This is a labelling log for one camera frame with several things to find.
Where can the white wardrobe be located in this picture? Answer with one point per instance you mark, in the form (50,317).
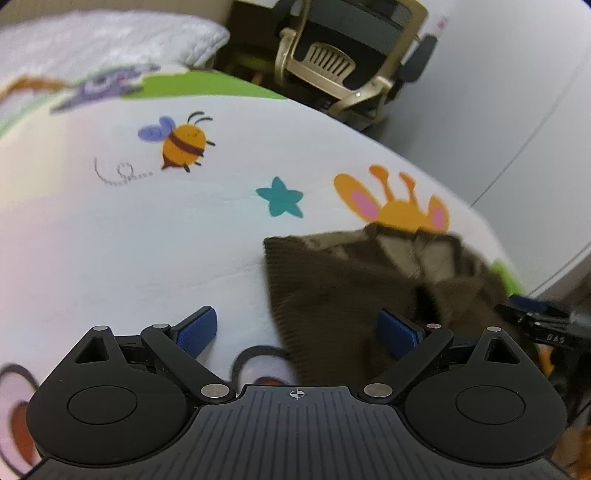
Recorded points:
(508,92)

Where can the beige mesh office chair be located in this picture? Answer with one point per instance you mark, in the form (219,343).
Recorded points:
(351,32)

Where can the tan ribbon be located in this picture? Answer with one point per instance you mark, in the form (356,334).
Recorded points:
(32,85)

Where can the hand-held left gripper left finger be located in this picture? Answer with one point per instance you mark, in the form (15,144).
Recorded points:
(196,332)

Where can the white quilted bed cover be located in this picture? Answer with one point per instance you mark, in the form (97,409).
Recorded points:
(115,41)

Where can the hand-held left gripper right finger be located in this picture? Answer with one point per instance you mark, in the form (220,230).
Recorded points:
(397,332)

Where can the olive dotted knit sweater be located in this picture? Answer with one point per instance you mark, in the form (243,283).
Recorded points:
(332,295)

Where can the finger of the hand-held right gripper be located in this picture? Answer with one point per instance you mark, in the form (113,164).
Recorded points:
(515,317)
(531,305)

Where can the cartoon animal printed blanket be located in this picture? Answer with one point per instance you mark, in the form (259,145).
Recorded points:
(138,230)

